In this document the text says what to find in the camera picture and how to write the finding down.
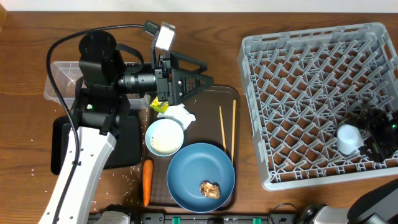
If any brown food scrap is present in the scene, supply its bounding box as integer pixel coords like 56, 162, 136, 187
200, 181, 221, 199

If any dark blue plate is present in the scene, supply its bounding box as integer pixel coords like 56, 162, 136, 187
167, 143, 236, 213

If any grey plastic dishwasher rack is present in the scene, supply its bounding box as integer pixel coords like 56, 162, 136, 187
238, 22, 397, 191

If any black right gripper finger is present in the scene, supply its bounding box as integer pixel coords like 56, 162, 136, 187
345, 118, 369, 129
359, 144, 382, 162

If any white napkin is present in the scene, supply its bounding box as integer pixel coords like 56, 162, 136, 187
157, 103, 196, 130

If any light blue plastic cup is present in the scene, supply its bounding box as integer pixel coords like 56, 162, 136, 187
336, 124, 364, 155

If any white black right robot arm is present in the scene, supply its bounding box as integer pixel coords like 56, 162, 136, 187
294, 109, 397, 223

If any orange carrot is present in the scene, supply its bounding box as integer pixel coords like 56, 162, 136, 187
142, 159, 154, 207

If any clear plastic bin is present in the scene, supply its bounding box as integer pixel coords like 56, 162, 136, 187
50, 61, 150, 110

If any black flat tray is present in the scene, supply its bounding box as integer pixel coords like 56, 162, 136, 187
50, 110, 142, 175

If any left wooden chopstick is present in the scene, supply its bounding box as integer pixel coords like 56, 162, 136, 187
219, 106, 227, 153

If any yellow green snack wrapper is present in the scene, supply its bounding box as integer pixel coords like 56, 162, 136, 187
150, 96, 169, 113

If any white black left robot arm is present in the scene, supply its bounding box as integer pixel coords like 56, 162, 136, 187
40, 27, 214, 223

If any light blue rice bowl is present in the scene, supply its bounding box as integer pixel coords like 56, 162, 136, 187
145, 119, 184, 157

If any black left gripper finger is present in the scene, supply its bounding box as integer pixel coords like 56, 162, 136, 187
172, 70, 214, 105
170, 51, 208, 73

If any black rail with green knobs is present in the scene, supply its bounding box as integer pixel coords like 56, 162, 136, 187
86, 203, 299, 224

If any brown checkered serving tray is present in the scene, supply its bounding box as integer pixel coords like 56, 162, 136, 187
144, 86, 240, 211

